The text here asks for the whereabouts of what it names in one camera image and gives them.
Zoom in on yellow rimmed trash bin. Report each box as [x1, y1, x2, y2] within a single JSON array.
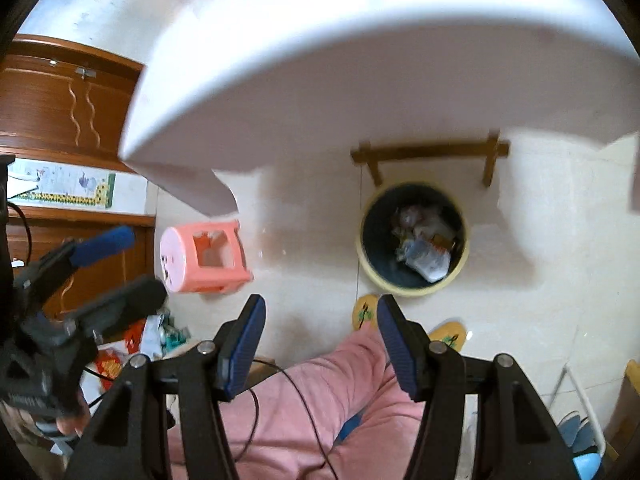
[[356, 181, 471, 297]]

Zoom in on wooden furniture piece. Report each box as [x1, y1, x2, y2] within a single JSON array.
[[602, 357, 640, 461]]

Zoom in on person's pink trousers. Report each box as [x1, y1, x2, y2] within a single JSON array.
[[165, 327, 426, 480]]

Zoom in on pile of colourful packets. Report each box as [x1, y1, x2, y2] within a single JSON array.
[[82, 310, 193, 406]]

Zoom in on wooden cabinet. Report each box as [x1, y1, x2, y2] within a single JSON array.
[[0, 34, 158, 321]]

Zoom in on printed paper strip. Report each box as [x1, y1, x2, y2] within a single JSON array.
[[7, 157, 117, 210]]

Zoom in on pink plastic stool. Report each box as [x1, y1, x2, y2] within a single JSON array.
[[160, 219, 254, 295]]

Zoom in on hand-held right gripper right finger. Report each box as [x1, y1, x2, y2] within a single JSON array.
[[376, 294, 581, 480]]

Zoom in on pile of crumpled wrappers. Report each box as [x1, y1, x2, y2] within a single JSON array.
[[391, 205, 458, 283]]

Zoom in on person's left hand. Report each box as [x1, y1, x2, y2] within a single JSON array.
[[54, 394, 93, 438]]

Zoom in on white wire rack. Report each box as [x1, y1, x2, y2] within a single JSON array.
[[542, 362, 608, 456]]

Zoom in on white table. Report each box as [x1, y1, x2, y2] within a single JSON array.
[[119, 0, 640, 216]]

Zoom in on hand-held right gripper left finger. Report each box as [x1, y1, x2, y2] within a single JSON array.
[[65, 293, 267, 480]]

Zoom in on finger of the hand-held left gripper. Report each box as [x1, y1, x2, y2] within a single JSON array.
[[65, 276, 168, 343], [14, 225, 137, 311]]

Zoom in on wooden table foot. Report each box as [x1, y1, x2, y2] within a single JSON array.
[[350, 130, 511, 188]]

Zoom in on blue slipper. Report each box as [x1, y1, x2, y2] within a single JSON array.
[[570, 417, 602, 455], [557, 410, 585, 445]]

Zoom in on yellow slipper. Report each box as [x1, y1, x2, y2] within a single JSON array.
[[352, 294, 381, 332], [427, 317, 473, 353]]

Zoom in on black cable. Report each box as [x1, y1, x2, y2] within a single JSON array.
[[82, 357, 351, 480]]

